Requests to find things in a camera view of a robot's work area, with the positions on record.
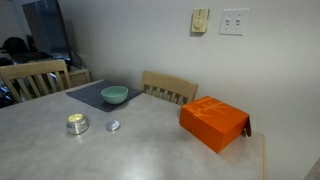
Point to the clear glass jar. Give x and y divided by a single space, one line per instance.
113 126

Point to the silver candle tin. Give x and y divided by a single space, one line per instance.
77 125

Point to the light wooden slat-back chair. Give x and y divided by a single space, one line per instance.
33 68
166 82

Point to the mint green bowl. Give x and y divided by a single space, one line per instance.
114 94

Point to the orange cardboard box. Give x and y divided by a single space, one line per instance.
213 123

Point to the dark grey placemat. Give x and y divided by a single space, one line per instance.
87 95

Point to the black bag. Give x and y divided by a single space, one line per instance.
15 45

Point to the beige wall dimmer dial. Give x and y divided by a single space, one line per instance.
199 20

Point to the white double switch plate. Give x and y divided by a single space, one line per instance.
234 21

